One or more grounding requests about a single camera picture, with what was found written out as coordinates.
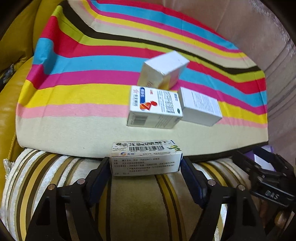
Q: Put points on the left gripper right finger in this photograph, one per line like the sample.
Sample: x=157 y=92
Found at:
x=242 y=219

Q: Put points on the beige striped blanket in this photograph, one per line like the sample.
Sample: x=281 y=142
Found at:
x=153 y=207

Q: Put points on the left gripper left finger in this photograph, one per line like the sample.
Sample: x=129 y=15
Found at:
x=49 y=221

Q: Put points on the rainbow striped cloth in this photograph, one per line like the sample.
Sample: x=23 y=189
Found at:
x=77 y=98

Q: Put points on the yellow leather cushion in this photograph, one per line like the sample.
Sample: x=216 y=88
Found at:
x=22 y=23

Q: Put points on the white fine-print box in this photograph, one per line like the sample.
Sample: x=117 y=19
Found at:
x=199 y=108

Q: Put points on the white blue red medicine box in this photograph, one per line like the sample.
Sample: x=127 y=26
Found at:
x=153 y=108

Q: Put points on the white yellow-sided box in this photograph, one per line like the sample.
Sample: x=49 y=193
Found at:
x=163 y=71

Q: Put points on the person's right hand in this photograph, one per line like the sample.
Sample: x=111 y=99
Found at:
x=273 y=216

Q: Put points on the purple storage box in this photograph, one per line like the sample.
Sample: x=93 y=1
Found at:
x=264 y=164

